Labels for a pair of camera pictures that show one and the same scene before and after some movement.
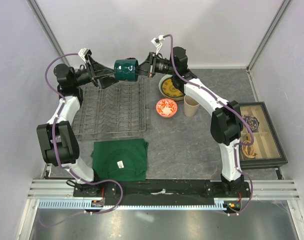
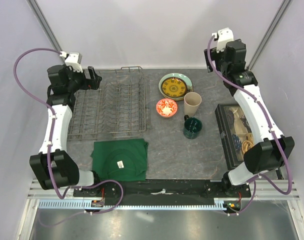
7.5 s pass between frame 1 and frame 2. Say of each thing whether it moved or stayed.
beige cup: stayed
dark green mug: moved
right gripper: moved
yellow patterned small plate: stayed
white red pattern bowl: stayed
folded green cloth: stayed
